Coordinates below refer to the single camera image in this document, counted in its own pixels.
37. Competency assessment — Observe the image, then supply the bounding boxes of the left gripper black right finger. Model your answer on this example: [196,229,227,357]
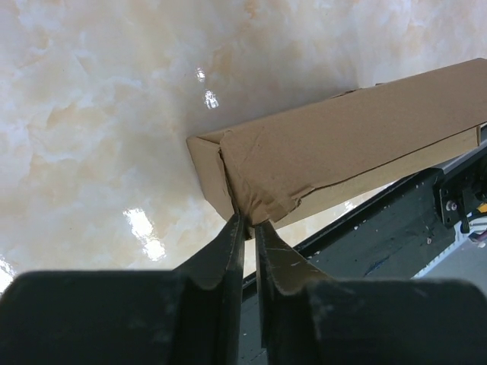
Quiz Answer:
[254,222,486,364]

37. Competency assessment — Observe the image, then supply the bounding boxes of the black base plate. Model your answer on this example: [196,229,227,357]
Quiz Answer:
[237,145,486,364]

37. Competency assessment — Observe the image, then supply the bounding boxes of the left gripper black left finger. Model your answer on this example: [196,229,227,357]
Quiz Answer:
[1,214,245,364]

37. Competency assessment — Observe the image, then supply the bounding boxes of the brown cardboard paper box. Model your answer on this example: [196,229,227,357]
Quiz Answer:
[186,58,486,227]

